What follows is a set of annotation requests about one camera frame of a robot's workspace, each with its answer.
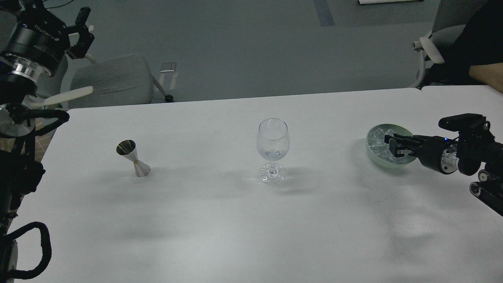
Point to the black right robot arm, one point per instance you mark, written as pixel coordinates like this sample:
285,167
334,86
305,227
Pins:
474,151

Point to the clear ice cubes pile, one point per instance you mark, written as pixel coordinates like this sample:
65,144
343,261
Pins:
379,149

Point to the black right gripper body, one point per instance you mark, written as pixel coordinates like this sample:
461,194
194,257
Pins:
438,153

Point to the clear wine glass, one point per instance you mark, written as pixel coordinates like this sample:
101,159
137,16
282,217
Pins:
273,143

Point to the steel double jigger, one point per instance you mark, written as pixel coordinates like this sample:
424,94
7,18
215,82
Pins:
128,150

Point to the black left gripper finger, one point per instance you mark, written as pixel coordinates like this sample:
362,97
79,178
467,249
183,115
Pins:
85,37
29,11

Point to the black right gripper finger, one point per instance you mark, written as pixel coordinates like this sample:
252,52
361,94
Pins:
401,150
407,141

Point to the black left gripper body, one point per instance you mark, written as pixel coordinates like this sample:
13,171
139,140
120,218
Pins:
38,38

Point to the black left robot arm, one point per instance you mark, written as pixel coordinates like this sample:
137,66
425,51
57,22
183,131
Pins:
20,171

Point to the grey office chair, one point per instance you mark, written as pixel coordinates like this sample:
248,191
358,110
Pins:
122,80

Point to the grey chair at right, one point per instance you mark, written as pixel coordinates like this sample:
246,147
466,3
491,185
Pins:
450,20

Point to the green bowl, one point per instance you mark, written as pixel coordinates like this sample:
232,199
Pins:
400,130

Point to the person in black shirt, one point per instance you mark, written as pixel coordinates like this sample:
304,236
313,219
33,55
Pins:
476,57

